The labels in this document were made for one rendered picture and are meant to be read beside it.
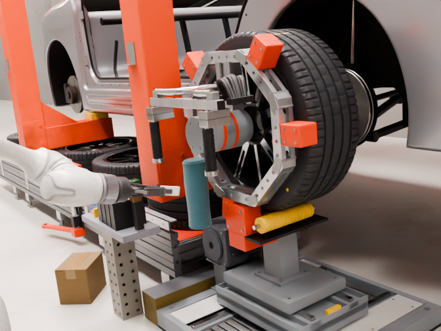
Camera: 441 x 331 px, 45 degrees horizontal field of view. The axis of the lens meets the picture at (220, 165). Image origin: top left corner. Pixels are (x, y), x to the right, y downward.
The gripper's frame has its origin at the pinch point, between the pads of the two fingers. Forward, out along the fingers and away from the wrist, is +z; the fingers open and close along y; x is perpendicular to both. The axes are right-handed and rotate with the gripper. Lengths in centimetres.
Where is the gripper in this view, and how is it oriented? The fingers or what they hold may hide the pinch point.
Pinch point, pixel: (169, 190)
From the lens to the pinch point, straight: 171.6
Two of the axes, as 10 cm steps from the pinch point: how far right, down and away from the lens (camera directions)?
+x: -1.1, 9.9, 0.4
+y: -6.5, -1.1, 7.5
